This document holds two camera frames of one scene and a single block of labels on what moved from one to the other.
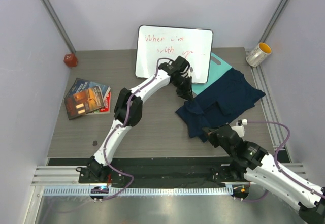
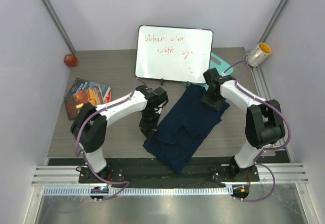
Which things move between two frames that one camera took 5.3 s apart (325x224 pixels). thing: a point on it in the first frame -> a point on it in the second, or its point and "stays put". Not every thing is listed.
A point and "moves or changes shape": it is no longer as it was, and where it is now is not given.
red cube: (70, 60) stays put
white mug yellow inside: (257, 56) stays put
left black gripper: (187, 92) -> (149, 129)
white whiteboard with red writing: (194, 45) stays put
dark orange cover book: (84, 101) stays put
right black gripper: (212, 135) -> (216, 105)
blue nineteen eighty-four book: (79, 84) stays put
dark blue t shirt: (218, 102) moves or changes shape
